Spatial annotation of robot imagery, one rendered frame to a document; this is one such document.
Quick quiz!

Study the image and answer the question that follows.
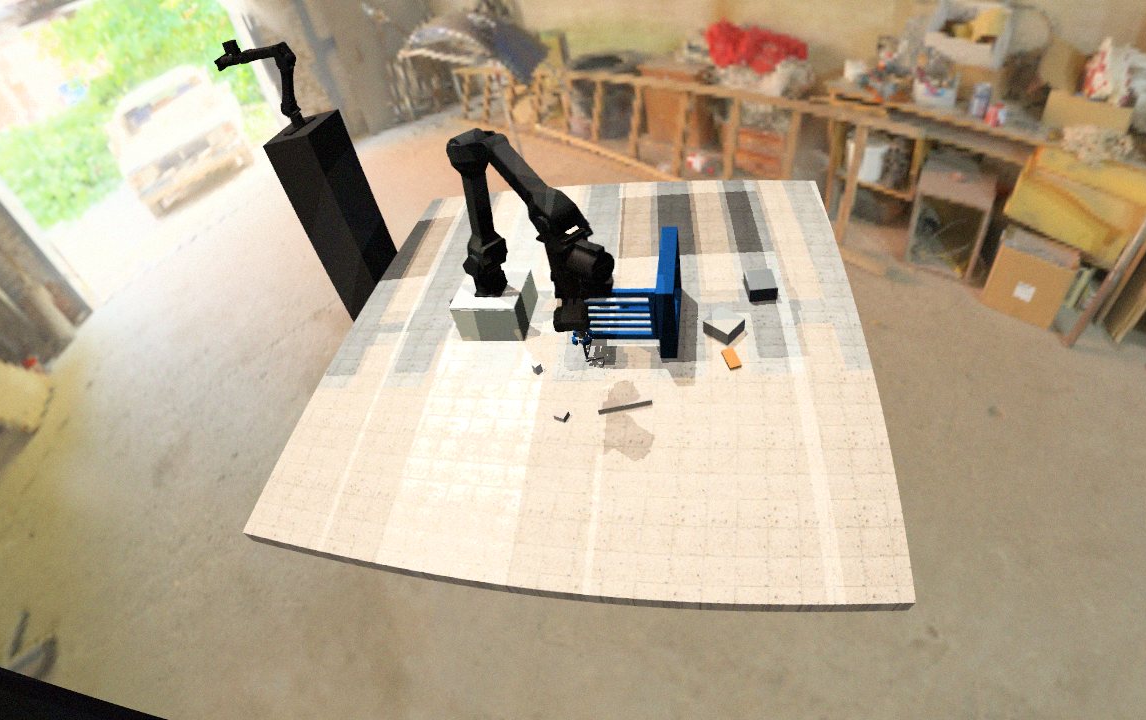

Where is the orange flat block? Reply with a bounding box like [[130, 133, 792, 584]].
[[722, 347, 741, 371]]

